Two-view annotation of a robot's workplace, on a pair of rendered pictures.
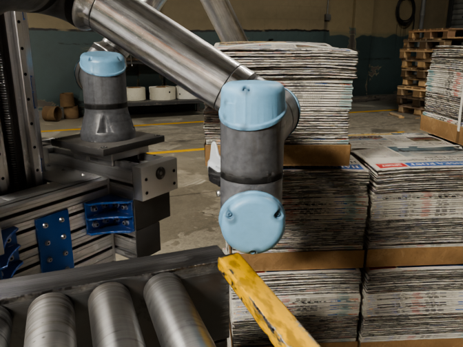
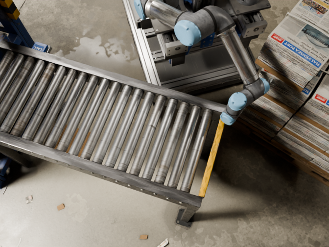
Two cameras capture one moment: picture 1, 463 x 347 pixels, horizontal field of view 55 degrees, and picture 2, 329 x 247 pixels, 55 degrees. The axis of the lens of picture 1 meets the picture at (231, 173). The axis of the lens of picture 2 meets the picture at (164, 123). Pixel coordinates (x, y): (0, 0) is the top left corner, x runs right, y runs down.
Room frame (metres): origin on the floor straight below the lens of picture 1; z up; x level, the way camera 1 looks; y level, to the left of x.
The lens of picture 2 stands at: (-0.19, -0.17, 2.30)
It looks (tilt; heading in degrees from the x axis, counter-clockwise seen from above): 68 degrees down; 39
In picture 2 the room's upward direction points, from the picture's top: straight up
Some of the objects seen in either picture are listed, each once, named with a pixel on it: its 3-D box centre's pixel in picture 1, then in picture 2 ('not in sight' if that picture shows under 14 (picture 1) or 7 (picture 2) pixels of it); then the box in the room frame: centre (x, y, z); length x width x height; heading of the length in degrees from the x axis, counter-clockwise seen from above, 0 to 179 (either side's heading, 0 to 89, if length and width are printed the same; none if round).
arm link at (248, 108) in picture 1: (255, 127); (239, 102); (0.53, -0.03, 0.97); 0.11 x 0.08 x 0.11; 165
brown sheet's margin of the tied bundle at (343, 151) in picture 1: (274, 146); (286, 65); (0.93, -0.09, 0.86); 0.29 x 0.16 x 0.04; 88
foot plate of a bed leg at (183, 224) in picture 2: not in sight; (185, 217); (0.07, -0.14, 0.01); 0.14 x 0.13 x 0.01; 21
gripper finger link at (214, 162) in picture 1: (215, 157); not in sight; (0.77, 0.03, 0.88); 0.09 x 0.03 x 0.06; 28
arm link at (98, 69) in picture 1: (103, 76); not in sight; (1.24, 0.35, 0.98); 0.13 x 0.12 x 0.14; 25
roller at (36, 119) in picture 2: not in sight; (45, 102); (-0.02, 0.80, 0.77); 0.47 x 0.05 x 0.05; 21
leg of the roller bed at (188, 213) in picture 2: not in sight; (188, 212); (0.07, -0.14, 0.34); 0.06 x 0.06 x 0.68; 21
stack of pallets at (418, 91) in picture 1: (448, 72); not in sight; (7.23, -3.46, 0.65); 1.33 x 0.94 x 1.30; 115
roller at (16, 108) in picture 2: not in sight; (23, 95); (-0.06, 0.92, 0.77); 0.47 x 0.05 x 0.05; 21
